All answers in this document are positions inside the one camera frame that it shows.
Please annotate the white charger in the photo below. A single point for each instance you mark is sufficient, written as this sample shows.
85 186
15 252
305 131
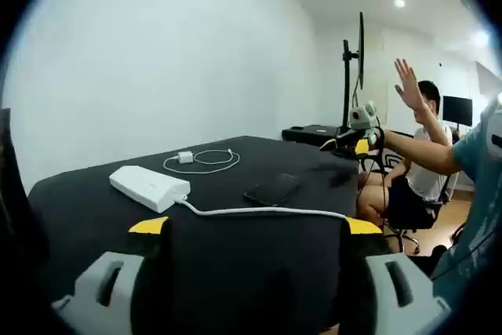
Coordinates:
184 157

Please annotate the dark table cloth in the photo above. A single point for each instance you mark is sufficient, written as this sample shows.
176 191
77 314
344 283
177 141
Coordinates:
98 213

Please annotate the black phone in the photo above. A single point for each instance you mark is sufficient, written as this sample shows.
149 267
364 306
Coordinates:
274 190

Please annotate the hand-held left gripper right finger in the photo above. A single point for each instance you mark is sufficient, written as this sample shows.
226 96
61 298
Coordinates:
392 296

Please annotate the small black monitor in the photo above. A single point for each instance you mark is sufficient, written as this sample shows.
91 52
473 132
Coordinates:
457 110

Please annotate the white power bank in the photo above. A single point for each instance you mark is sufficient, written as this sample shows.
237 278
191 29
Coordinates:
147 186

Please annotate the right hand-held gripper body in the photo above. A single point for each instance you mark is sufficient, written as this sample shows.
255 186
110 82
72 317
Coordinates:
362 117

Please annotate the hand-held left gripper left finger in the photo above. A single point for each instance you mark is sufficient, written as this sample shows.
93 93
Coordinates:
98 296

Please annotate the black flat case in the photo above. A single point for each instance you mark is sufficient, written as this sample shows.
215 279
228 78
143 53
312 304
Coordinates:
310 132

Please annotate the black monitor stand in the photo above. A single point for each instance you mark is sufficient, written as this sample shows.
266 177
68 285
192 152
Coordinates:
346 84

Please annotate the black office chair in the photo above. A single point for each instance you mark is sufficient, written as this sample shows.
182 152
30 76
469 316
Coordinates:
404 233

